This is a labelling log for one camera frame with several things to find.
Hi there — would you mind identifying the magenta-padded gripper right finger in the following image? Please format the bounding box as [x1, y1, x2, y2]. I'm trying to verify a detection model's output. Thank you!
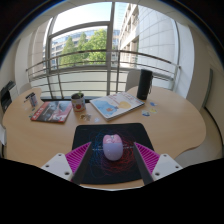
[133, 142, 184, 185]

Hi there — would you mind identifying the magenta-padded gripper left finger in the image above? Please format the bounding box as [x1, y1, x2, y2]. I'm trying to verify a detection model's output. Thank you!
[40, 142, 93, 185]

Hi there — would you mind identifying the pink and lilac computer mouse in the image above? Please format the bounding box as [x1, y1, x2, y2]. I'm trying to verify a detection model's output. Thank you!
[101, 133, 124, 162]

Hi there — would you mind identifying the black mouse pad red swirl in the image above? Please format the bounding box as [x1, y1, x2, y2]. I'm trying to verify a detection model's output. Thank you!
[71, 122, 155, 185]

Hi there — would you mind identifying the small pale sticker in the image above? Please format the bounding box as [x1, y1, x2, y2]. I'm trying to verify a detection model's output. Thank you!
[79, 113, 93, 122]

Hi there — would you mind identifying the red magazine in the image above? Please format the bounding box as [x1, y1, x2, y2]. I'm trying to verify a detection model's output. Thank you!
[29, 100, 73, 124]

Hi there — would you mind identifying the white mug with plant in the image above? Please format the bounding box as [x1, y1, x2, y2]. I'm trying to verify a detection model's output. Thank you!
[70, 91, 87, 113]

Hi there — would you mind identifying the small dark drink can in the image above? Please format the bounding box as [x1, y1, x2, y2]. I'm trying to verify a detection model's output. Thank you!
[24, 92, 39, 109]

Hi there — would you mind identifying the light illustrated magazine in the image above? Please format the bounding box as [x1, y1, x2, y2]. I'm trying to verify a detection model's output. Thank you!
[89, 91, 146, 122]

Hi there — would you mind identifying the black drink tumbler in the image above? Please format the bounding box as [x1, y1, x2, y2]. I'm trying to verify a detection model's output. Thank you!
[136, 68, 154, 101]

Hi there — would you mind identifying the white chair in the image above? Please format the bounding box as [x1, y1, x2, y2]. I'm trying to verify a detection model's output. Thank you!
[124, 68, 143, 93]
[18, 82, 34, 95]

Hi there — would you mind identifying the black printer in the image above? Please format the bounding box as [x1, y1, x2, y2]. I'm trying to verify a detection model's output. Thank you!
[0, 79, 17, 113]

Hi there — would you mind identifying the metal window railing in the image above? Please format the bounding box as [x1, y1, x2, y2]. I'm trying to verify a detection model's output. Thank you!
[25, 49, 182, 98]

